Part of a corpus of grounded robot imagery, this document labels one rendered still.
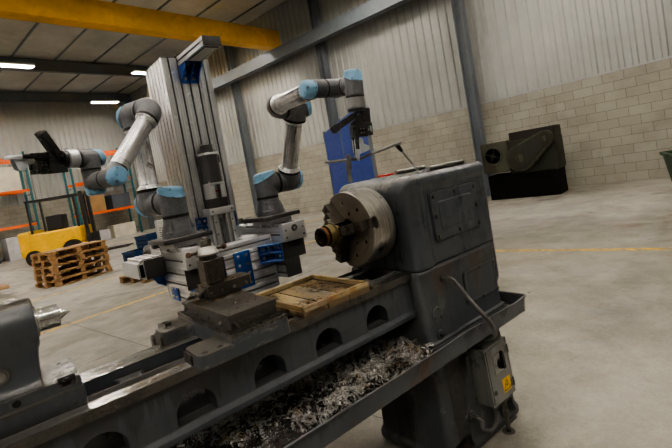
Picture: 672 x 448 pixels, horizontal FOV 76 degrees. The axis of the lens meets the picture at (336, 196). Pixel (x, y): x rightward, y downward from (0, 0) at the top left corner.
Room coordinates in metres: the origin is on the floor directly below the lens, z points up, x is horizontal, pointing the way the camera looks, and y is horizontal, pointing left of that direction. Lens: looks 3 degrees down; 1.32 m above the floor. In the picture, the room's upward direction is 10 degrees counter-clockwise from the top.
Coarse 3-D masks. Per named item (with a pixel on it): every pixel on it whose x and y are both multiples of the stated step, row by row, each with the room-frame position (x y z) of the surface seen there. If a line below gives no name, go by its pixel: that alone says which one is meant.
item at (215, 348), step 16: (176, 320) 1.50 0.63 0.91; (192, 320) 1.43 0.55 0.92; (272, 320) 1.27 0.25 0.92; (160, 336) 1.39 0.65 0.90; (176, 336) 1.40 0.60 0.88; (208, 336) 1.33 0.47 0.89; (224, 336) 1.23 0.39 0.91; (240, 336) 1.20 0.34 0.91; (256, 336) 1.23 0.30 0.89; (272, 336) 1.26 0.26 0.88; (192, 352) 1.17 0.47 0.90; (208, 352) 1.15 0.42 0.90; (224, 352) 1.17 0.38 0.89; (240, 352) 1.19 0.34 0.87
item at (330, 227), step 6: (318, 228) 1.69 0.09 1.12; (324, 228) 1.68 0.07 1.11; (330, 228) 1.68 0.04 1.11; (336, 228) 1.69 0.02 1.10; (318, 234) 1.72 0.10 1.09; (324, 234) 1.66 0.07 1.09; (330, 234) 1.68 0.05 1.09; (336, 234) 1.68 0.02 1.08; (318, 240) 1.71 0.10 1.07; (324, 240) 1.67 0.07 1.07; (330, 240) 1.68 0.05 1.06; (336, 240) 1.69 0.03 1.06; (324, 246) 1.69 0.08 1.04
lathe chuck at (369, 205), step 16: (352, 192) 1.75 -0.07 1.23; (368, 192) 1.77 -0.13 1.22; (336, 208) 1.81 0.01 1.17; (352, 208) 1.73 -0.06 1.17; (368, 208) 1.68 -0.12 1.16; (384, 224) 1.69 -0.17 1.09; (352, 240) 1.76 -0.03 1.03; (368, 240) 1.68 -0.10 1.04; (384, 240) 1.70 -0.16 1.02; (352, 256) 1.77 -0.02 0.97; (368, 256) 1.70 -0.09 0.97
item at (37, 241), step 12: (84, 192) 15.09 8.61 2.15; (84, 204) 15.24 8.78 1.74; (48, 216) 14.39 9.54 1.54; (60, 216) 14.45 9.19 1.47; (84, 216) 14.47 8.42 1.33; (48, 228) 14.36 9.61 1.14; (60, 228) 14.44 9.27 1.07; (72, 228) 14.23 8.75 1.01; (84, 228) 14.61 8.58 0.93; (24, 240) 13.94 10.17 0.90; (36, 240) 14.00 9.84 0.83; (48, 240) 14.07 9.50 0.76; (60, 240) 14.14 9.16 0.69; (72, 240) 14.09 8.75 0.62; (84, 240) 14.39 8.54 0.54; (96, 240) 14.88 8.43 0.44; (24, 252) 13.92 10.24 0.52; (36, 252) 13.94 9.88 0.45; (84, 252) 14.24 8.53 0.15
